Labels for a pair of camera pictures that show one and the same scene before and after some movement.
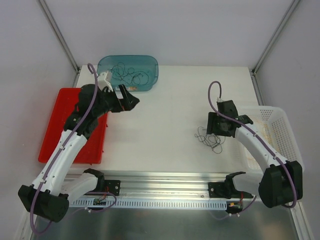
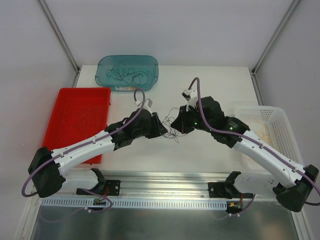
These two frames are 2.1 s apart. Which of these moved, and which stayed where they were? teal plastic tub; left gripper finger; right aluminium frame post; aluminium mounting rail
Moved: left gripper finger
Stayed: aluminium mounting rail; teal plastic tub; right aluminium frame post
